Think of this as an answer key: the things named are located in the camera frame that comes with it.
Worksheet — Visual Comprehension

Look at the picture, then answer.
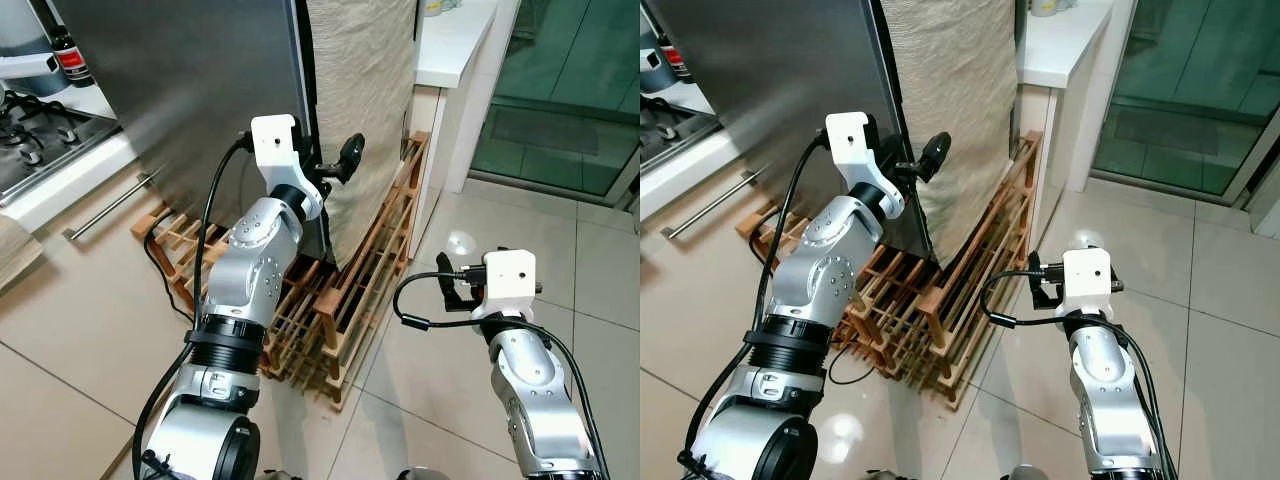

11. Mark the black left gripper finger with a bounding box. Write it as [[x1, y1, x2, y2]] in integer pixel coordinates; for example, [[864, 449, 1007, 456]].
[[919, 130, 952, 184], [339, 132, 367, 182]]

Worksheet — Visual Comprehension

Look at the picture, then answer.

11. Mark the grey mini fridge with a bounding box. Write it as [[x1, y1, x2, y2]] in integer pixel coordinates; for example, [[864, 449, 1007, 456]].
[[648, 0, 938, 266], [50, 0, 336, 269]]

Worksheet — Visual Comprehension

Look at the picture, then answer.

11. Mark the wooden slatted rack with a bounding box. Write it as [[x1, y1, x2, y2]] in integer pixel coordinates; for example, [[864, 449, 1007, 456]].
[[735, 130, 1047, 412], [130, 130, 433, 412]]

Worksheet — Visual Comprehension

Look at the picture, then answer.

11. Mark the narrow white counter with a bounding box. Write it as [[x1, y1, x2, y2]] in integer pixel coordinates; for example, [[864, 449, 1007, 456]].
[[1014, 0, 1141, 198], [409, 0, 523, 196]]

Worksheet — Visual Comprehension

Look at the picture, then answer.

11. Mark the white kitchen cabinet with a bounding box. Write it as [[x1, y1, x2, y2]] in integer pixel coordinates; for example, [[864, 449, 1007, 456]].
[[640, 85, 777, 243], [0, 78, 167, 301]]

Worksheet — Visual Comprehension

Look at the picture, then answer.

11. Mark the green glass sliding door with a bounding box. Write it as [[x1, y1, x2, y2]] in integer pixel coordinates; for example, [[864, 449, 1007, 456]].
[[1088, 0, 1280, 208], [468, 0, 641, 208]]

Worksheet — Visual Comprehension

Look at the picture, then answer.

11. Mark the dark bottle with red label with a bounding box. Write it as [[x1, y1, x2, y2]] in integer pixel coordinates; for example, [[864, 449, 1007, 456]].
[[655, 30, 694, 85], [48, 24, 96, 90]]

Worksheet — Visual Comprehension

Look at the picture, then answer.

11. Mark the grey white kitchen appliance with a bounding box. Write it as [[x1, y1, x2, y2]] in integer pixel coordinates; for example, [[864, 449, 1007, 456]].
[[640, 45, 674, 97], [0, 0, 64, 82]]

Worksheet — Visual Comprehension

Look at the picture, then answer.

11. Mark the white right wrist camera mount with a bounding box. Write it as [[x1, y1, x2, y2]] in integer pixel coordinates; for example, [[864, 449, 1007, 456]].
[[469, 249, 542, 322], [1059, 247, 1118, 321]]

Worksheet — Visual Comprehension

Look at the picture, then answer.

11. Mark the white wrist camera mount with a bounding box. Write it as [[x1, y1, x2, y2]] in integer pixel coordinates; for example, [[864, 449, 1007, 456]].
[[249, 114, 327, 222], [1059, 247, 1118, 321], [469, 249, 542, 322], [824, 111, 907, 221]]

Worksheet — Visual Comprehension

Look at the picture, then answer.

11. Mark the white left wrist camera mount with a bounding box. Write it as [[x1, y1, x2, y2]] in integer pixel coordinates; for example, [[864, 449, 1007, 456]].
[[249, 114, 327, 222], [824, 111, 907, 221]]

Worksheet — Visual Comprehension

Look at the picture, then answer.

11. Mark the black power cable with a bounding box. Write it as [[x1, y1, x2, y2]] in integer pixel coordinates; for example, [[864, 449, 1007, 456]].
[[142, 213, 198, 323], [826, 338, 878, 388]]

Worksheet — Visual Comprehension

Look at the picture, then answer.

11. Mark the steel cabinet bar handle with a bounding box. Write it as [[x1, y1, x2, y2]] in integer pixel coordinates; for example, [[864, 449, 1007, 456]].
[[659, 164, 772, 241], [62, 167, 163, 242]]

